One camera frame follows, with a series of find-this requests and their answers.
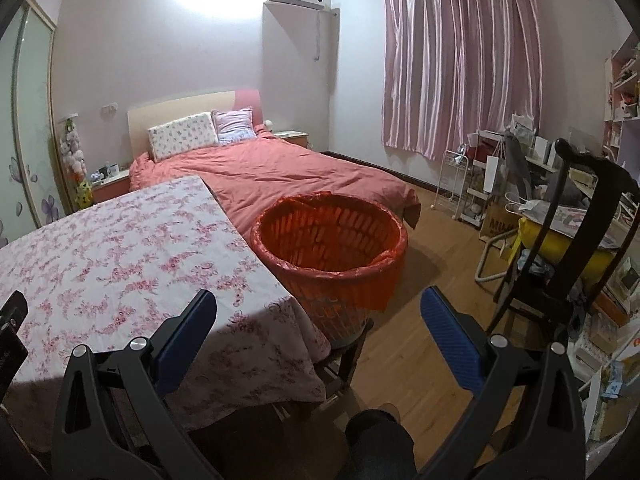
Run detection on floral pink white tablecloth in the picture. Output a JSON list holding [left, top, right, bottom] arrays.
[[1, 177, 330, 451]]

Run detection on orange lined laundry basket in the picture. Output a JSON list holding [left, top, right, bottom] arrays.
[[250, 192, 408, 348]]

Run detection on floral glass wardrobe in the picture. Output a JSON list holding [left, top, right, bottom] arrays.
[[0, 1, 70, 246]]

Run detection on cluttered desk pile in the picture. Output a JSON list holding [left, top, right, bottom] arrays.
[[459, 114, 640, 441]]

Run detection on pink left nightstand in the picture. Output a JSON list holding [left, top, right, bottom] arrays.
[[92, 169, 130, 204]]

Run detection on salmon pink bed duvet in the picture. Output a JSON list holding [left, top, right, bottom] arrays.
[[129, 131, 421, 237]]

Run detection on white mug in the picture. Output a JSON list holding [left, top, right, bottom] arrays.
[[107, 162, 119, 177]]

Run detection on hanging plush toys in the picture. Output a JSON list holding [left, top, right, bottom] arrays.
[[60, 116, 93, 209]]

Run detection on white floral pillow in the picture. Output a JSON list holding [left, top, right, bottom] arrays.
[[148, 112, 218, 162]]

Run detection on pink striped pillow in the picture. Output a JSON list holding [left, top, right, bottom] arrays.
[[212, 106, 256, 146]]

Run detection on beige pink headboard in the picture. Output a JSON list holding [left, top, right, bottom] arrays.
[[126, 88, 265, 162]]

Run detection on right bedside table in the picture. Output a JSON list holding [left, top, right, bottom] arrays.
[[273, 130, 309, 148]]

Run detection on white pink bookshelf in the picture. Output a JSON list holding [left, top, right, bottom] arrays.
[[602, 32, 639, 172]]

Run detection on pink striped curtain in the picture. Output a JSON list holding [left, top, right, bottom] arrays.
[[382, 0, 544, 160]]

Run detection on white wire rack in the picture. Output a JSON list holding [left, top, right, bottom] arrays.
[[431, 150, 470, 220]]

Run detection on black chair frame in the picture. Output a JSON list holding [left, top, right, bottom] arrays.
[[482, 136, 637, 336]]

